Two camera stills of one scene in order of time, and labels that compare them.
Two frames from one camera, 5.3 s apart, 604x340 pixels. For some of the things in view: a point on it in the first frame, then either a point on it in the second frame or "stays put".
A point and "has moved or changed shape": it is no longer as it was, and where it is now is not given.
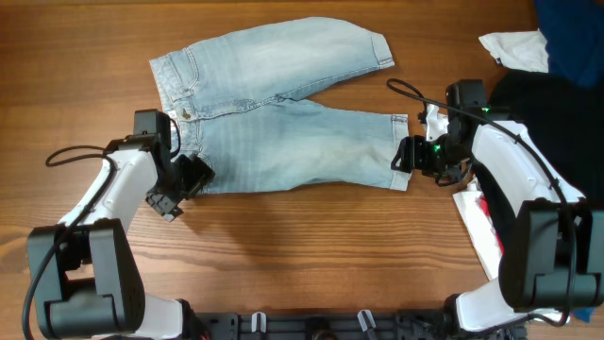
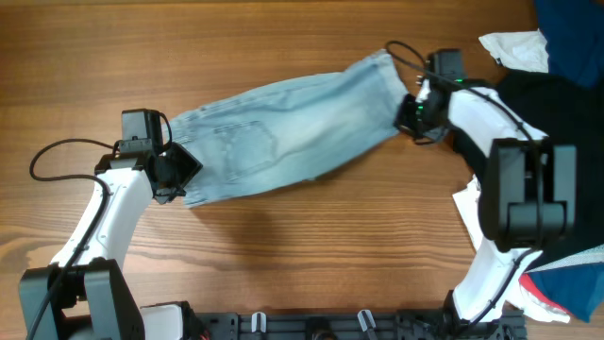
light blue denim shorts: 229,100 has moved or changed shape
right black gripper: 411,152 → 401,123
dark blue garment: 574,35 stays put
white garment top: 519,50 stays put
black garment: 564,120 stays put
